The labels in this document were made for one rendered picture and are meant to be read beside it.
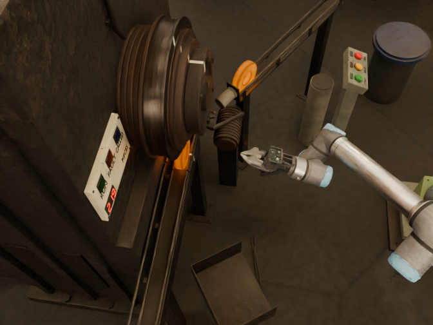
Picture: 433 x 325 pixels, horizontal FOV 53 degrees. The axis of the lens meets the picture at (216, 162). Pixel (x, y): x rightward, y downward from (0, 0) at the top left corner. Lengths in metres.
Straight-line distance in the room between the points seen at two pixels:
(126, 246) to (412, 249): 0.95
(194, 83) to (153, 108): 0.15
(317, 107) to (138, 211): 1.24
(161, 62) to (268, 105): 1.66
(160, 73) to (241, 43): 2.00
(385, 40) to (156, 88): 1.75
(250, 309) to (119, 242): 0.54
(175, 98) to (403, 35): 1.78
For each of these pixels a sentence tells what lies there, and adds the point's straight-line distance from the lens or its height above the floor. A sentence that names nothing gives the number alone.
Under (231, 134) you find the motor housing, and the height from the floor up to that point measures 0.53.
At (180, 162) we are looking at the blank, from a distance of 1.73.
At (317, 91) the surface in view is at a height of 0.50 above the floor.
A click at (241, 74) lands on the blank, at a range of 1.98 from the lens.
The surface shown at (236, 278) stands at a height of 0.60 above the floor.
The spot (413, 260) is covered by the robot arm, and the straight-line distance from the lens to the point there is 1.63.
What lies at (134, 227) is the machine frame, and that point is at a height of 0.87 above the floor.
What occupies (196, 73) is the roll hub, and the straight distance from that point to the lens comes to 1.34.
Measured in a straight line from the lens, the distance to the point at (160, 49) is 1.30.
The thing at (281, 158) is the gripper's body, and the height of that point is 0.78.
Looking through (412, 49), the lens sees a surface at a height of 0.43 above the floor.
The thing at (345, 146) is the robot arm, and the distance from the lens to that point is 1.82.
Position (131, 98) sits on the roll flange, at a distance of 1.32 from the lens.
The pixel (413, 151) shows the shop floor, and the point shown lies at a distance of 2.85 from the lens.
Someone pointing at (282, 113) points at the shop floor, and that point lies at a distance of 2.83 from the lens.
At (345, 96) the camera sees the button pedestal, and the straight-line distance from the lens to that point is 2.40.
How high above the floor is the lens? 2.23
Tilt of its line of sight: 59 degrees down
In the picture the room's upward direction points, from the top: 4 degrees counter-clockwise
